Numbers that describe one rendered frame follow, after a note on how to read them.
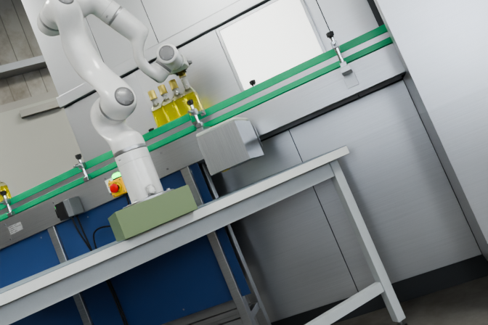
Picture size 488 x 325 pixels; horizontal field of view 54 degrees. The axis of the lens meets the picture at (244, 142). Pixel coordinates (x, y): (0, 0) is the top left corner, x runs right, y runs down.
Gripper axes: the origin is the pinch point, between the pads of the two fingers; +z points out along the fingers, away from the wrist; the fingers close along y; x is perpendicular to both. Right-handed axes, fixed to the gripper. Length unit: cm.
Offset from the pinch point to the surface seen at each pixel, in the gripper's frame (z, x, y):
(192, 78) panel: 12.8, 2.9, -3.3
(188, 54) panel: 12.0, -8.9, -5.9
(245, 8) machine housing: 3.8, -16.0, -39.2
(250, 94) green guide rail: -9.8, 24.6, -24.7
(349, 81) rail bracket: -23, 37, -63
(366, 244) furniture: -21, 100, -43
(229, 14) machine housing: 6.1, -17.0, -31.0
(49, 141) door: 193, -39, 141
